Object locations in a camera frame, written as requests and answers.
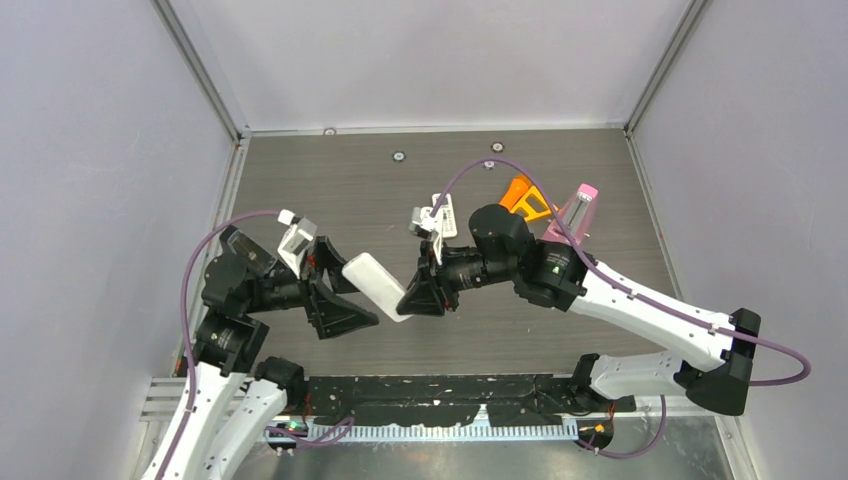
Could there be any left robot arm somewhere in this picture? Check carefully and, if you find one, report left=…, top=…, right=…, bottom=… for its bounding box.
left=143, top=226, right=379, bottom=479

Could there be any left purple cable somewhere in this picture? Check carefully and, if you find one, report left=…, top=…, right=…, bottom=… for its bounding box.
left=152, top=209, right=283, bottom=480

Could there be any pink metronome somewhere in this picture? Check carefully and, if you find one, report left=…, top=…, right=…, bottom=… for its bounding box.
left=542, top=184, right=599, bottom=245

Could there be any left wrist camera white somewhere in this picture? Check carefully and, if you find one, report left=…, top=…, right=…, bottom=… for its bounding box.
left=277, top=209, right=317, bottom=277

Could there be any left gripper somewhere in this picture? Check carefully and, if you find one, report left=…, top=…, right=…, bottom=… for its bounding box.
left=245, top=235, right=380, bottom=333

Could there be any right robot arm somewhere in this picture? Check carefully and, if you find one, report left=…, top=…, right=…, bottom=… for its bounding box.
left=396, top=204, right=761, bottom=416

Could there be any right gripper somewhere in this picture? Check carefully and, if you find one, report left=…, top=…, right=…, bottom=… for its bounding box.
left=398, top=238, right=517, bottom=317

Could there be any white grey remote control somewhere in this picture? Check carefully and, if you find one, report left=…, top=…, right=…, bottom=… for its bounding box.
left=342, top=252, right=411, bottom=323

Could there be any transparent black metronome cover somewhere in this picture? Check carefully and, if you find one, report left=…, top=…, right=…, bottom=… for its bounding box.
left=218, top=225, right=278, bottom=276

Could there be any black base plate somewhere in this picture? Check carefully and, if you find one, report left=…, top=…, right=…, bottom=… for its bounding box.
left=284, top=373, right=636, bottom=427

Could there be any white beige remote control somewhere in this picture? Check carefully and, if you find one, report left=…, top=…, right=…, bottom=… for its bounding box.
left=439, top=194, right=459, bottom=239

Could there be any yellow triangle ruler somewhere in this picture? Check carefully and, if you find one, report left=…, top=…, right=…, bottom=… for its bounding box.
left=510, top=185, right=552, bottom=222

